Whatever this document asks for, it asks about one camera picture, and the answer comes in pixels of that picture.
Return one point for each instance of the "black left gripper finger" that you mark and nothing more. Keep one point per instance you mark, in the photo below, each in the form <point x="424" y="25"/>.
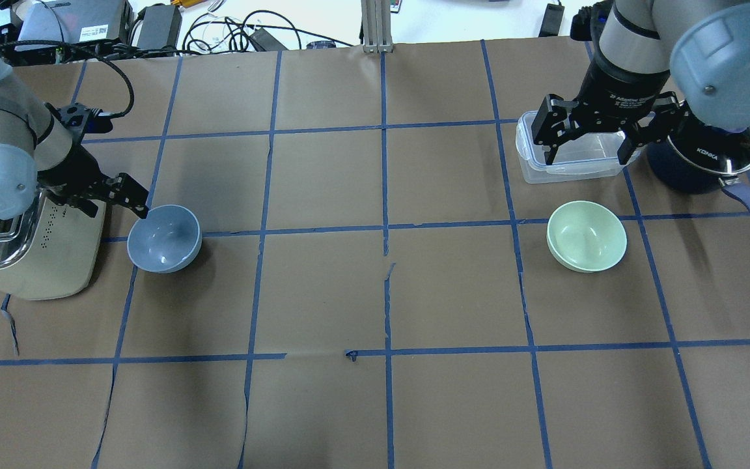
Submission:
<point x="123" y="190"/>

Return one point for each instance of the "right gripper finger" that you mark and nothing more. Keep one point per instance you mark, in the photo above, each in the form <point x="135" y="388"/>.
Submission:
<point x="555" y="124"/>
<point x="668" y="113"/>

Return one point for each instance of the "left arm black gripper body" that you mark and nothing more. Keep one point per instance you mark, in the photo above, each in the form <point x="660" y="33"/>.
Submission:
<point x="70" y="168"/>

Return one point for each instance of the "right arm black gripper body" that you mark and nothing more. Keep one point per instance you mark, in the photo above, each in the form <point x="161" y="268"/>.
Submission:
<point x="622" y="86"/>

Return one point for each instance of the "blue bowl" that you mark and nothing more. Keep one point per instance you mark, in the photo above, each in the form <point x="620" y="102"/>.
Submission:
<point x="166" y="241"/>

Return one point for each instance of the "green bowl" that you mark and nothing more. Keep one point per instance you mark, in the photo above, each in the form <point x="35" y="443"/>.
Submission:
<point x="586" y="237"/>

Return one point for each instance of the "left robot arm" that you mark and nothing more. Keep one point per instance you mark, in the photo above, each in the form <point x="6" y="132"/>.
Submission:
<point x="39" y="153"/>

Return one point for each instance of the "clear plastic container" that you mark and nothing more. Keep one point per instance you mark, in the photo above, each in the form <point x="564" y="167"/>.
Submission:
<point x="591" y="156"/>

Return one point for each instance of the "dark blue pot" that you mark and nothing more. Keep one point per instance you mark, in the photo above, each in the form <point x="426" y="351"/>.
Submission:
<point x="701" y="159"/>

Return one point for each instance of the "cream toaster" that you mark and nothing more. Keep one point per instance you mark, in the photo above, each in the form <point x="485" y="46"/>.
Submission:
<point x="49" y="252"/>

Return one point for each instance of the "black computer box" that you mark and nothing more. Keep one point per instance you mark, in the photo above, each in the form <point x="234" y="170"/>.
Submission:
<point x="82" y="23"/>

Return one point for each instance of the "black power adapter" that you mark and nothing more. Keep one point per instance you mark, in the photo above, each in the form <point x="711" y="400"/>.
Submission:
<point x="158" y="27"/>

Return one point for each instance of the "aluminium frame post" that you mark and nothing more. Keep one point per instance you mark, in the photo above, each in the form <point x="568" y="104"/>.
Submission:
<point x="377" y="26"/>

